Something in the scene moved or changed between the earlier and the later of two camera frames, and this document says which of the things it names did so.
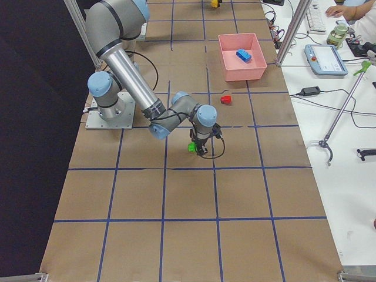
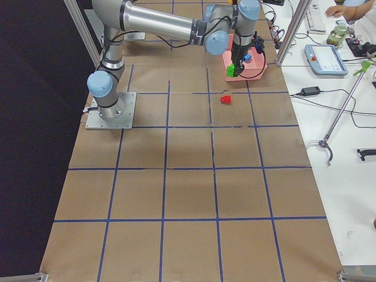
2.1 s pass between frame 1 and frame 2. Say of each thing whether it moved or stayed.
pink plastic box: stayed
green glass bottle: stayed
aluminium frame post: stayed
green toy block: moved
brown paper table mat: stayed
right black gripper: moved
